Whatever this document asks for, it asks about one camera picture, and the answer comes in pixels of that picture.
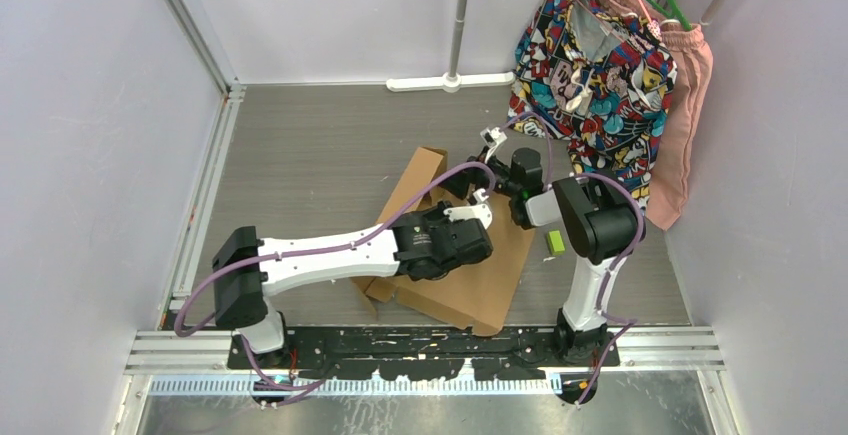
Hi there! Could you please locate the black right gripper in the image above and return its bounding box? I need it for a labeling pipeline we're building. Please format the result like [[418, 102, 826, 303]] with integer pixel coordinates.
[[437, 145, 520, 201]]

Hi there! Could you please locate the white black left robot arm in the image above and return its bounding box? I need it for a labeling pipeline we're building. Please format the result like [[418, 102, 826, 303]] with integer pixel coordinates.
[[212, 202, 494, 368]]

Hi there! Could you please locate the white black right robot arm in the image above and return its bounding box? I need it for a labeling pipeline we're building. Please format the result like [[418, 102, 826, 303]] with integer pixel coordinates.
[[469, 148, 645, 366]]

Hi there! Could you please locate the small green block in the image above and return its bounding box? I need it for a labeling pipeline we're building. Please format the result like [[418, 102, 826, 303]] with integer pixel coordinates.
[[545, 230, 566, 257]]

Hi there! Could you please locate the white rack stand with pole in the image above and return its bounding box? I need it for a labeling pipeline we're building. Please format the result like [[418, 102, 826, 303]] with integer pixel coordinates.
[[385, 0, 515, 93]]

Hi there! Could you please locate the colourful cartoon print garment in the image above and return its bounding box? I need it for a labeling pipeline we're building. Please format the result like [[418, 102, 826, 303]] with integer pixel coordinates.
[[507, 0, 677, 209]]

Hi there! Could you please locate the pink garment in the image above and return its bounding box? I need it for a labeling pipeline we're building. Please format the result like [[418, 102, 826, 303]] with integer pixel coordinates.
[[573, 0, 715, 232]]

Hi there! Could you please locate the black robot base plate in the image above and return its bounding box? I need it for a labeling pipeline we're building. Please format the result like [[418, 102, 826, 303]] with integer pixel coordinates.
[[225, 323, 620, 403]]

